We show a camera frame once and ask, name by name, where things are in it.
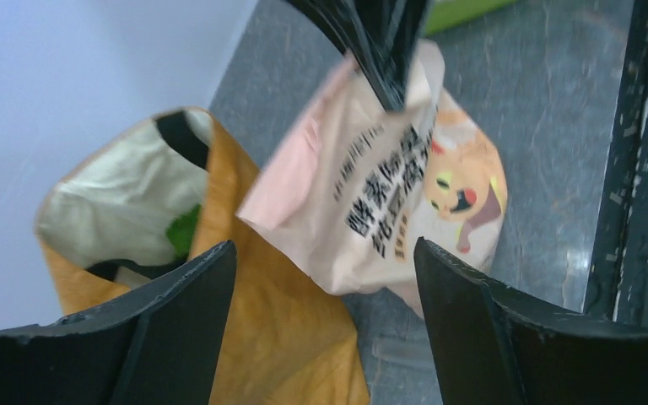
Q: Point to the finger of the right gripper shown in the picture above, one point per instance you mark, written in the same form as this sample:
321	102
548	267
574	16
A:
374	32
409	19

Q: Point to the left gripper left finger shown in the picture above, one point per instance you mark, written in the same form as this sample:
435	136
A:
106	346

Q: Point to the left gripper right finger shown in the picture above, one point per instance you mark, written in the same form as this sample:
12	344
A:
493	344

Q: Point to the beige green litter box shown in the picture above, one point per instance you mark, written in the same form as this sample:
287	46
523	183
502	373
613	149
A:
445	14

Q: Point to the pink cat litter bag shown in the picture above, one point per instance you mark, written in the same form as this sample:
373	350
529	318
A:
352	187

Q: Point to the green leaf in bag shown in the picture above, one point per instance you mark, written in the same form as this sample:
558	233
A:
181	232

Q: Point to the orange paper bag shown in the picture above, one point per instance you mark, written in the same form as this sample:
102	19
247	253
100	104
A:
102	230

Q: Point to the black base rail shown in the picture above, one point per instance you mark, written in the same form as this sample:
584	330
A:
617	286

